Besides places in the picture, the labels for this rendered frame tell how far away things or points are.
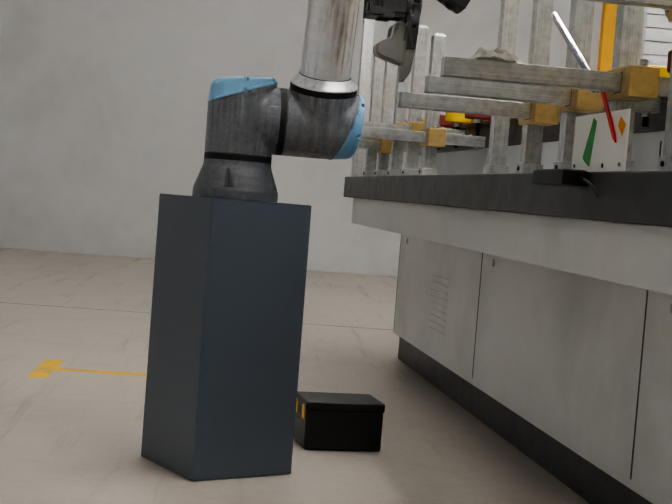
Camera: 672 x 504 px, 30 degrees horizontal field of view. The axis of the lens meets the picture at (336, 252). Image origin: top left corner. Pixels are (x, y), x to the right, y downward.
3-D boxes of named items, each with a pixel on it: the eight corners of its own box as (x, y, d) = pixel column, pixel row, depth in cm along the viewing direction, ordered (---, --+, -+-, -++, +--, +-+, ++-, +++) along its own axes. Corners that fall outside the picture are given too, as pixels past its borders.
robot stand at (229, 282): (191, 481, 265) (212, 198, 262) (140, 456, 286) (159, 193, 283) (291, 474, 279) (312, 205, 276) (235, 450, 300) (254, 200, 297)
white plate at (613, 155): (622, 171, 198) (627, 108, 198) (569, 172, 224) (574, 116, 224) (625, 171, 198) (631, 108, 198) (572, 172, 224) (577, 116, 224)
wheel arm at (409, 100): (400, 111, 248) (401, 89, 248) (397, 111, 251) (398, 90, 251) (610, 129, 254) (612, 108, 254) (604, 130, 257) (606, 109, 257)
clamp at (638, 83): (627, 96, 199) (630, 64, 199) (598, 101, 212) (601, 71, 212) (661, 99, 200) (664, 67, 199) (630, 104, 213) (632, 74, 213)
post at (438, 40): (420, 202, 355) (434, 32, 353) (418, 201, 359) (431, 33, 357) (432, 203, 356) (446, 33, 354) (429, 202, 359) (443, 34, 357)
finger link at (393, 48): (372, 79, 198) (376, 20, 198) (408, 82, 199) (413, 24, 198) (375, 77, 195) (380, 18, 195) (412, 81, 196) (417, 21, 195)
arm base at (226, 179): (218, 198, 266) (221, 151, 266) (177, 194, 282) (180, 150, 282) (293, 203, 277) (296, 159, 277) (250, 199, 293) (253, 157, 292)
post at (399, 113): (390, 176, 404) (402, 27, 402) (388, 176, 408) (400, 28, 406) (401, 177, 405) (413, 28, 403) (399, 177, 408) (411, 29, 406)
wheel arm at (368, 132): (331, 137, 347) (333, 122, 347) (330, 137, 350) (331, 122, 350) (484, 150, 353) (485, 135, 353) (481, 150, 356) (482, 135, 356)
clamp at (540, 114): (531, 122, 248) (533, 96, 248) (512, 125, 262) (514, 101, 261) (561, 124, 249) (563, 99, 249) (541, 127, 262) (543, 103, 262)
